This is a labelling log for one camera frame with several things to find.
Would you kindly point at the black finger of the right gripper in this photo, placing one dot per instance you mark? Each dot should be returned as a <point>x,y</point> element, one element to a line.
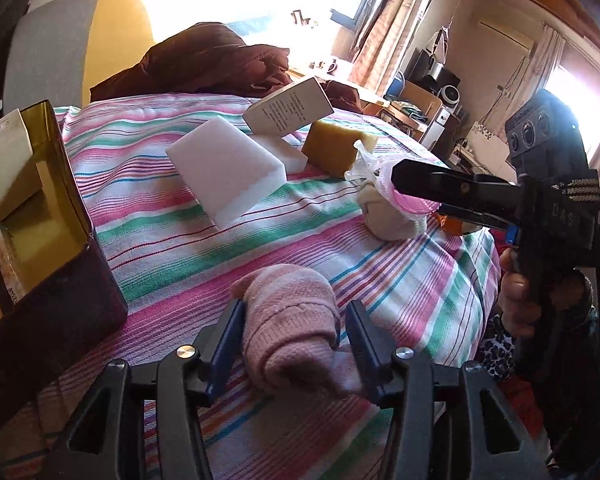
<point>479,199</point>

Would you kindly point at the person right hand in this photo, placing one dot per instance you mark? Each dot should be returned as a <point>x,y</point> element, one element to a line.
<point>519,312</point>

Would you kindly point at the pink knitted sock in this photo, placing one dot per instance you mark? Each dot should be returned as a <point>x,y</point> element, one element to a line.
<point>291,337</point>

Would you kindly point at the dark red tin box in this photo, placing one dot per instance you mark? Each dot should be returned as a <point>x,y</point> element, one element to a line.
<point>58,298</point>

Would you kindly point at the cream rolled sock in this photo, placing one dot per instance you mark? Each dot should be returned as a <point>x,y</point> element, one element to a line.
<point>383,220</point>

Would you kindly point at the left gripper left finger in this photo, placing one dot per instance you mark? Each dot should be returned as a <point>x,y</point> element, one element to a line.
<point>219,345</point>

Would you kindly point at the thick yellow sponge block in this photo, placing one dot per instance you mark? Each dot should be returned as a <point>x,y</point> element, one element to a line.
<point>330,147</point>

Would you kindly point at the striped bed cloth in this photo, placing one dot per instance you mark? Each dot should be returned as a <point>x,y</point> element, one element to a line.
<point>174,269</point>

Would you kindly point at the patterned window curtain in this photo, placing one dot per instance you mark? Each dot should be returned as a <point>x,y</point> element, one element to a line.
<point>381,43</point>

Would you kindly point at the large white foam block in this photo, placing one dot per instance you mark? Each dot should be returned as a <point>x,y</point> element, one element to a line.
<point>227,171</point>

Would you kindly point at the maroon blanket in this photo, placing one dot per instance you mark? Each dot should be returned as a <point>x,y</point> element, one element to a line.
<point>207,57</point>

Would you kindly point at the grey yellow chair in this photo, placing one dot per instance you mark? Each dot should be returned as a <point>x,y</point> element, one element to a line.
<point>63,48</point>

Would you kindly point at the beige carton with text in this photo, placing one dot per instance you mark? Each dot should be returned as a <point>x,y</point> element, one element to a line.
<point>288,109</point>

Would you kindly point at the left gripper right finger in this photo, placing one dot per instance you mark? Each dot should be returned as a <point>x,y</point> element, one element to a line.
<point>373,349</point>

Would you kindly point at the mug on windowsill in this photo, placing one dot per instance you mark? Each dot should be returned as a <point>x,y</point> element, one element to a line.
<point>328,66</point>

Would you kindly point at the wooden side table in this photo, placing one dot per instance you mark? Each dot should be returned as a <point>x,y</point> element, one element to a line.
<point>413,112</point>

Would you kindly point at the pink plastic bag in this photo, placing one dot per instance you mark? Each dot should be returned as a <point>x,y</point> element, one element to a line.
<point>373,175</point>

